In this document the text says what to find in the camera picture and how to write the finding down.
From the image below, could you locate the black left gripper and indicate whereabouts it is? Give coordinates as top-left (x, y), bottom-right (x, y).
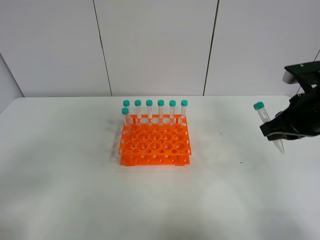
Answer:
top-left (259, 91), bottom-right (320, 141)

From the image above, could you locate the green-capped test tube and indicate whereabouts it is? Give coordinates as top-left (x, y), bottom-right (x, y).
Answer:
top-left (253, 101), bottom-right (285, 154)

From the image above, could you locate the orange test tube rack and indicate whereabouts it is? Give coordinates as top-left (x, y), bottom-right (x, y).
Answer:
top-left (118, 114), bottom-right (192, 166)

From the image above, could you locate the second row left tube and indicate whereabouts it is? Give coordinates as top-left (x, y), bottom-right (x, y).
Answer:
top-left (121, 107), bottom-right (132, 134)

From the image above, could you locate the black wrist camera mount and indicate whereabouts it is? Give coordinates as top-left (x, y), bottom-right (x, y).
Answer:
top-left (282, 61), bottom-right (320, 93)

